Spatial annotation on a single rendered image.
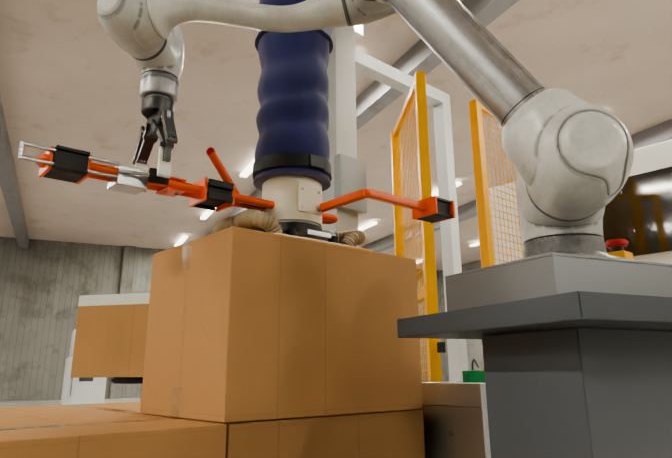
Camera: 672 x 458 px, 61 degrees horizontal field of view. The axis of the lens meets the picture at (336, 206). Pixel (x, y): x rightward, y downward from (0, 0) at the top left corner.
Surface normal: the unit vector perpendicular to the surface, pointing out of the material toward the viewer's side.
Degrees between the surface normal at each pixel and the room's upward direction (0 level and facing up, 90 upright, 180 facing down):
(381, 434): 90
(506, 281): 90
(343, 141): 90
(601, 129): 96
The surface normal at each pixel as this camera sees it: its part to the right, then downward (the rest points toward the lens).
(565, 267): 0.43, -0.26
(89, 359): -0.24, -0.27
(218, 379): -0.75, -0.18
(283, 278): 0.66, -0.22
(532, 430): -0.90, -0.11
